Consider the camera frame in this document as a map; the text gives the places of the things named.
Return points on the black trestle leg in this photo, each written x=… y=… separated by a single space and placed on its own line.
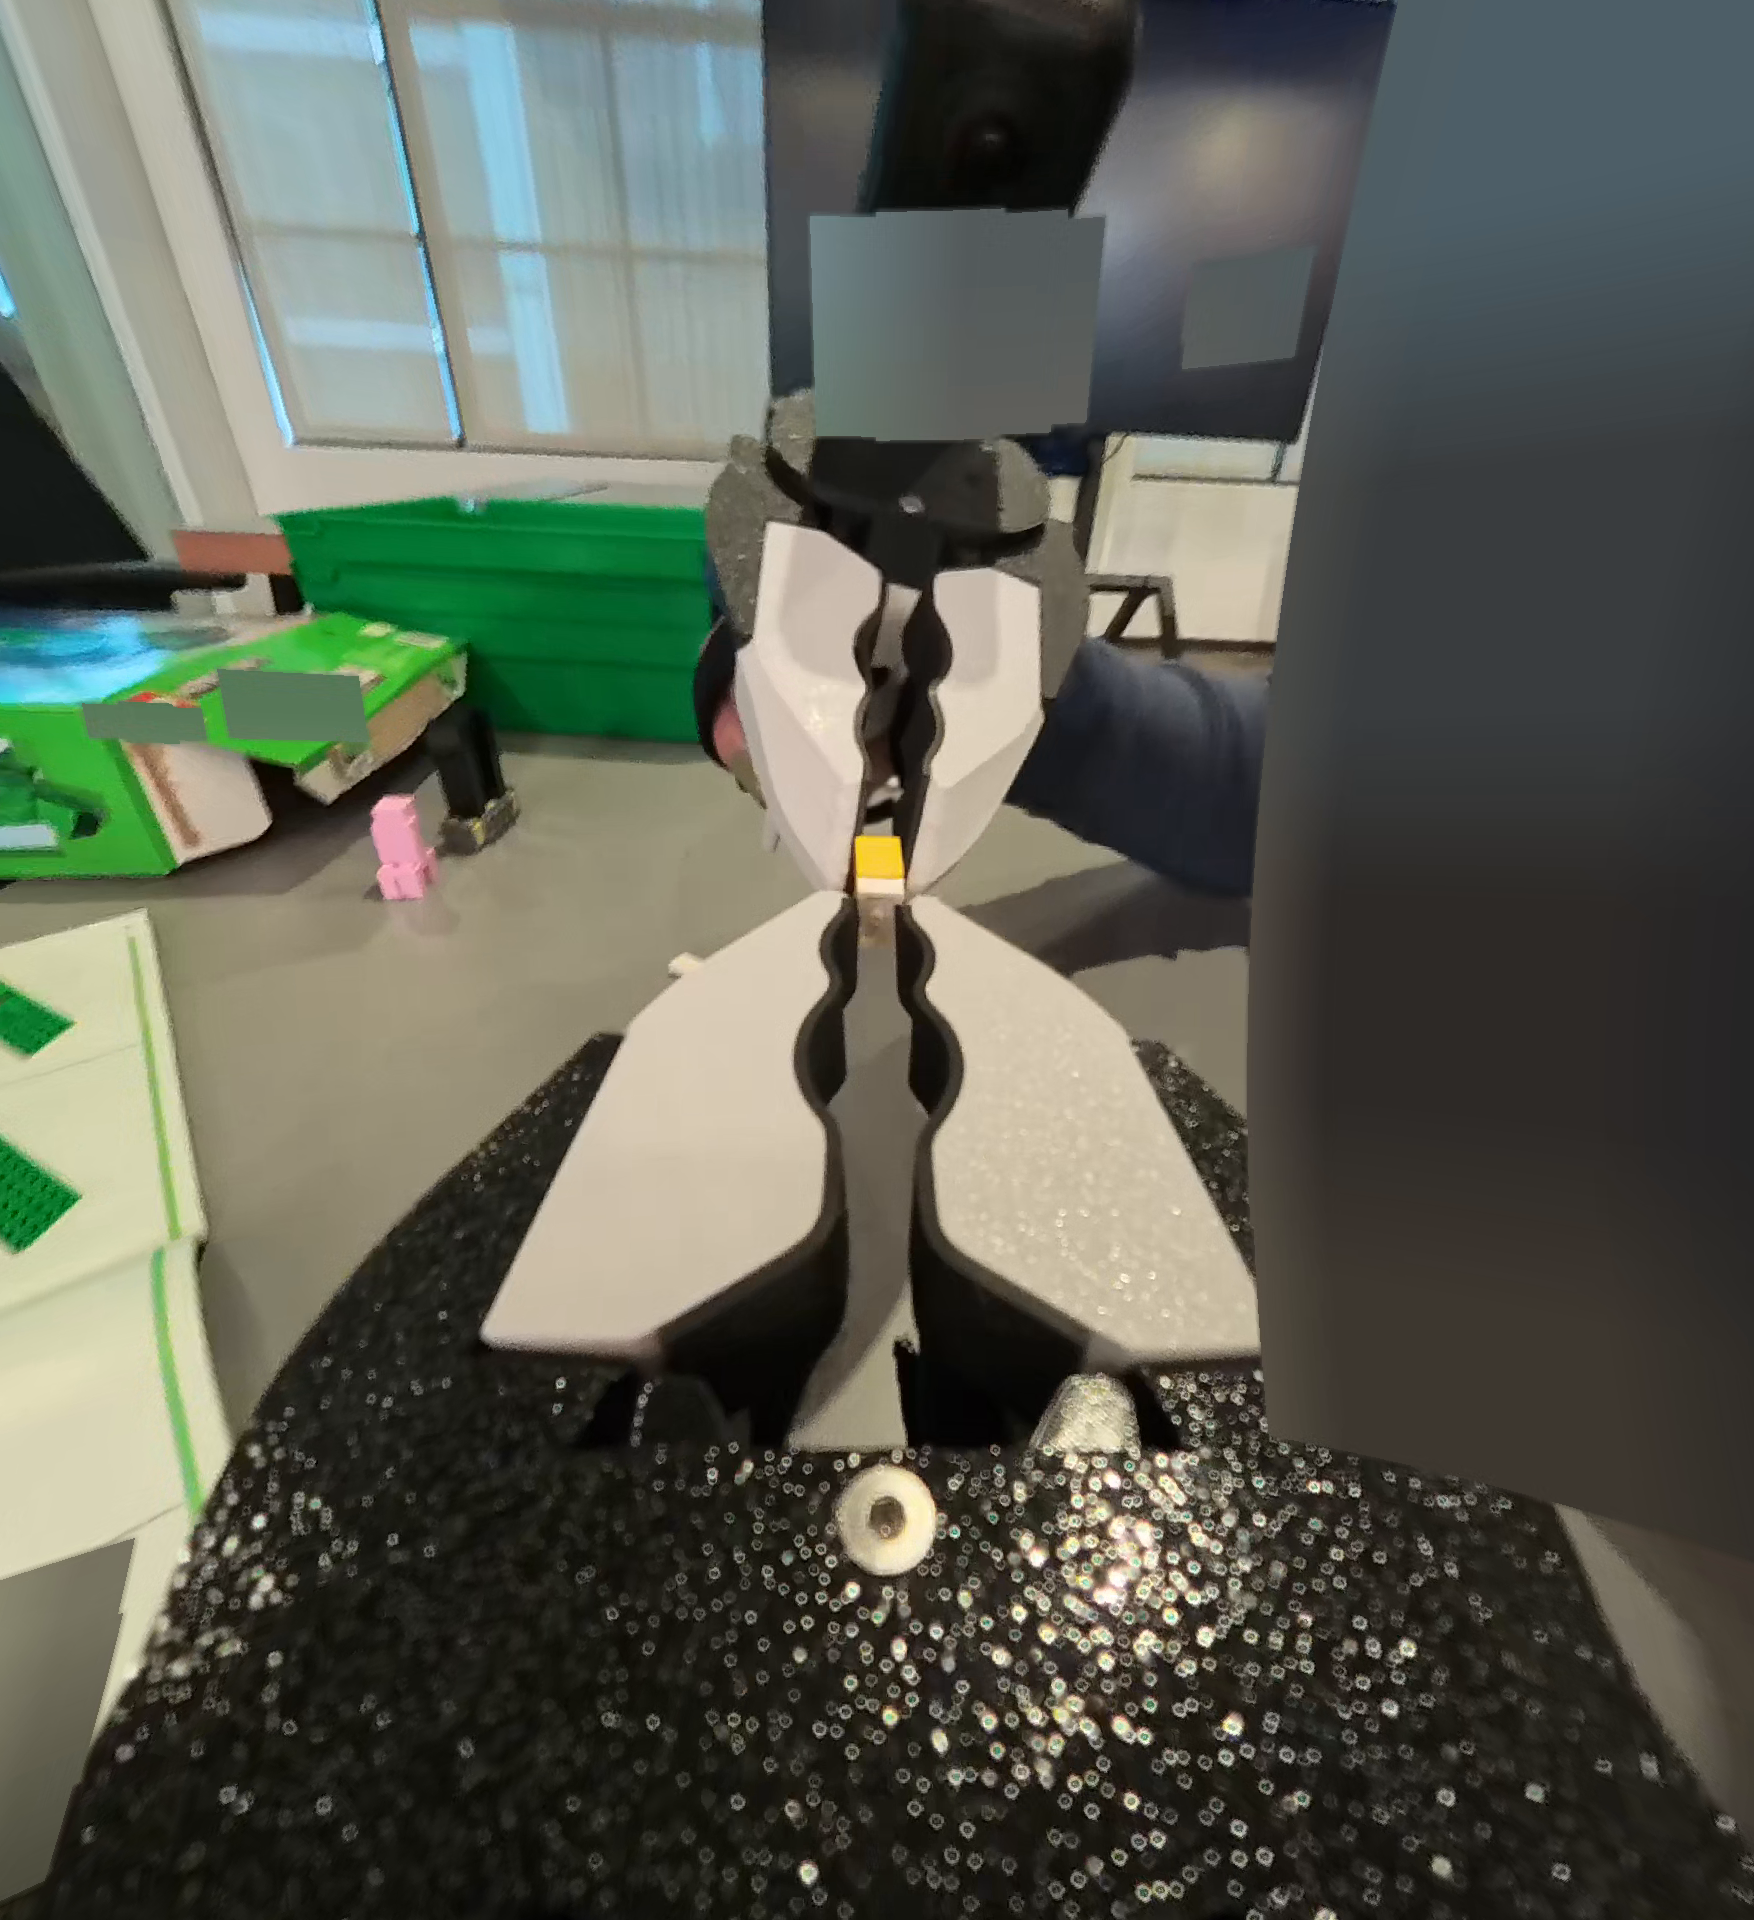
x=1140 y=600

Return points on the black toy figure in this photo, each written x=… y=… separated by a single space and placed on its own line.
x=468 y=764

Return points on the yellow toy brick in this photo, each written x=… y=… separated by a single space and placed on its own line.
x=879 y=857

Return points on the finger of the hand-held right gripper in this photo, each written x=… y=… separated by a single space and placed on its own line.
x=991 y=690
x=803 y=675

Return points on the brown-edged white table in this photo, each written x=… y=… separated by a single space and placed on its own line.
x=225 y=546

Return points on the person's right forearm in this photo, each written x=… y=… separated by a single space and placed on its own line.
x=1148 y=764

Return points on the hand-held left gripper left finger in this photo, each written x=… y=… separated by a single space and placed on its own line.
x=667 y=1171

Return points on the green plastic bin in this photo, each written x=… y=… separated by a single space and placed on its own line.
x=517 y=600

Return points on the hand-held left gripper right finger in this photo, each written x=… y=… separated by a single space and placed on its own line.
x=1086 y=1200

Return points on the pink toy figure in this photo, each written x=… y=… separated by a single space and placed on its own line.
x=400 y=847

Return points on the person's right hand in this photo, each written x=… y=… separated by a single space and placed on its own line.
x=736 y=746

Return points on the black office chair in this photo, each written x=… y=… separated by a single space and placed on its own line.
x=6 y=465

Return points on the green toy set box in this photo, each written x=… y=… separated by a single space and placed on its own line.
x=67 y=734

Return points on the window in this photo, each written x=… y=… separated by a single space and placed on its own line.
x=592 y=225

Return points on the white instruction booklet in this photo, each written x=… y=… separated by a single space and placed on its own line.
x=52 y=1349

